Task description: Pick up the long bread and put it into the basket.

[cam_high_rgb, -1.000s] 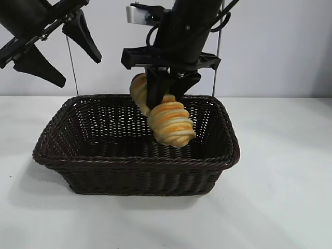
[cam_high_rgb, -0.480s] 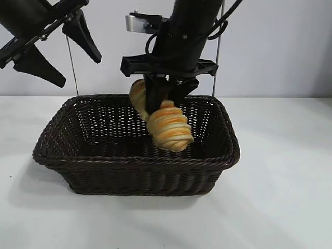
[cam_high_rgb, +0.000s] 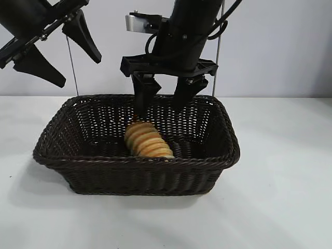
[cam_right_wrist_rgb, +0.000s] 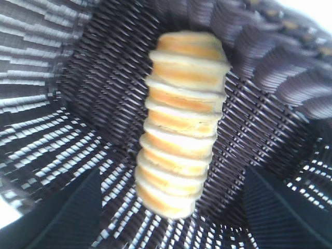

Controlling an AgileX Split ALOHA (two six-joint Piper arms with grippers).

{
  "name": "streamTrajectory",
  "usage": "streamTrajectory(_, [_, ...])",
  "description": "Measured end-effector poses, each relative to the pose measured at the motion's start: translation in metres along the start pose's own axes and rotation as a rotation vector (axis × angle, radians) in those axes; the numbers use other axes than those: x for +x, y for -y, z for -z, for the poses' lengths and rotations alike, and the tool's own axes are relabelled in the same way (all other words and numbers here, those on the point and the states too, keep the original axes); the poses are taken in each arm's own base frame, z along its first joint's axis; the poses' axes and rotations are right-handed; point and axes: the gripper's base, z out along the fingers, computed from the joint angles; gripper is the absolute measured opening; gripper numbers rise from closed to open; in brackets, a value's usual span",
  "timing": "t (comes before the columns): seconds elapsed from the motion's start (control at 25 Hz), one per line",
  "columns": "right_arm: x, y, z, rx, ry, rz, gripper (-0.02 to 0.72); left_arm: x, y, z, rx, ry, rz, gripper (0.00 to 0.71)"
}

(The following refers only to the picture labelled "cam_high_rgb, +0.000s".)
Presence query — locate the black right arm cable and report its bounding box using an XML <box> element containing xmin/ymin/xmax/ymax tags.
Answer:
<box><xmin>206</xmin><ymin>0</ymin><xmax>245</xmax><ymax>41</ymax></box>

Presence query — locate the black right camera cable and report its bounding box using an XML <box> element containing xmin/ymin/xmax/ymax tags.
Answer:
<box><xmin>144</xmin><ymin>33</ymin><xmax>159</xmax><ymax>56</ymax></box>

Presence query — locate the thin metal wall pole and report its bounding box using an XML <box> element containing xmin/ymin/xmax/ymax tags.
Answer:
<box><xmin>212</xmin><ymin>0</ymin><xmax>225</xmax><ymax>97</ymax></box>

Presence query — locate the long striped bread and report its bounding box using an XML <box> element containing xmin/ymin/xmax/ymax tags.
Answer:
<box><xmin>124</xmin><ymin>118</ymin><xmax>175</xmax><ymax>159</ymax></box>

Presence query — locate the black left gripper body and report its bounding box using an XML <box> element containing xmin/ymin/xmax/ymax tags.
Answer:
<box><xmin>0</xmin><ymin>0</ymin><xmax>90</xmax><ymax>70</ymax></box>

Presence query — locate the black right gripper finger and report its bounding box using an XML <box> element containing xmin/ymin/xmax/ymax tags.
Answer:
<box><xmin>173</xmin><ymin>75</ymin><xmax>209</xmax><ymax>110</ymax></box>
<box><xmin>131</xmin><ymin>73</ymin><xmax>161</xmax><ymax>117</ymax></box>

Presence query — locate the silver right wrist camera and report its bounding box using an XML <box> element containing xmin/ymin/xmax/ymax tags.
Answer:
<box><xmin>124</xmin><ymin>12</ymin><xmax>170</xmax><ymax>35</ymax></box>

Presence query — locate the dark brown woven basket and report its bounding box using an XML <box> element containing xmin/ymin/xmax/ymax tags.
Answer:
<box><xmin>33</xmin><ymin>94</ymin><xmax>241</xmax><ymax>196</ymax></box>

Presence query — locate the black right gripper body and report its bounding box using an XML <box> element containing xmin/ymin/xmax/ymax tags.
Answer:
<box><xmin>120</xmin><ymin>20</ymin><xmax>218</xmax><ymax>79</ymax></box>

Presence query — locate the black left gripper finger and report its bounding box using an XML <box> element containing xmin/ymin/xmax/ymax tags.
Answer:
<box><xmin>12</xmin><ymin>44</ymin><xmax>66</xmax><ymax>88</ymax></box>
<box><xmin>61</xmin><ymin>9</ymin><xmax>102</xmax><ymax>64</ymax></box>

